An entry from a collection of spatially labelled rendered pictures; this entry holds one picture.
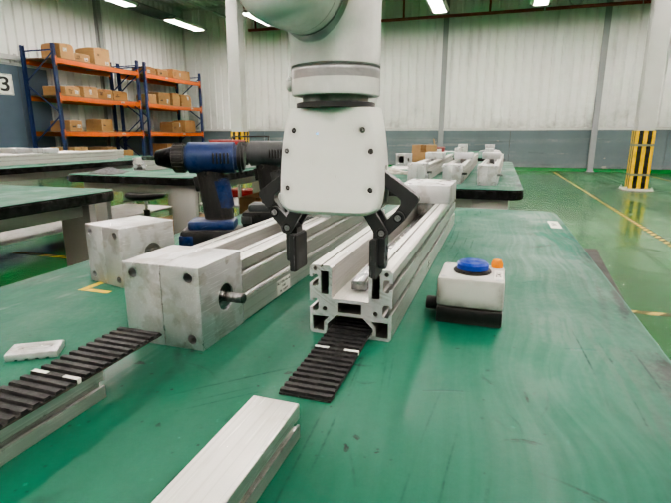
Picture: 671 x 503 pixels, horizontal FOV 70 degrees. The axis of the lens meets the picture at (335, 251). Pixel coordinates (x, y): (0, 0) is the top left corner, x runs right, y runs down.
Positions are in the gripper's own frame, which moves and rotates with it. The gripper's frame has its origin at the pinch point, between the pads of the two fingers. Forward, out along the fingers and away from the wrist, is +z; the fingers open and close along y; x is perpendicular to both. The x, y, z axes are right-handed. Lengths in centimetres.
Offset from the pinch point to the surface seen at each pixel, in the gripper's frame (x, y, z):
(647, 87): 997, 257, -96
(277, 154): 61, -35, -8
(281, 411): -16.0, 0.9, 7.7
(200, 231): 35, -40, 6
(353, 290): 9.1, -0.8, 6.2
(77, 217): 115, -156, 21
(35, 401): -21.3, -17.0, 7.1
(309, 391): -8.5, 0.2, 10.2
